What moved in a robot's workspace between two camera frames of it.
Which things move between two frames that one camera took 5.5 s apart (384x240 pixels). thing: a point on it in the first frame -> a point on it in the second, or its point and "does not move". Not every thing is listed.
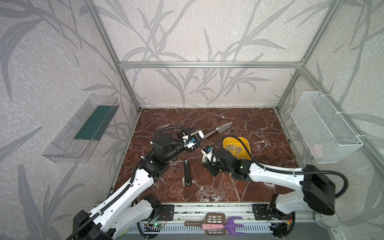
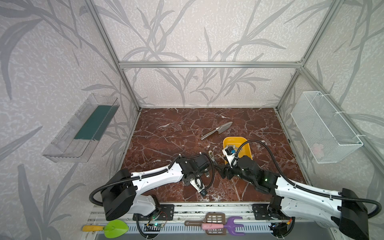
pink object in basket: (318, 150) does not move
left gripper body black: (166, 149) -> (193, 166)
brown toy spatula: (211, 218) does not move
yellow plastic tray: (232, 144) does not move
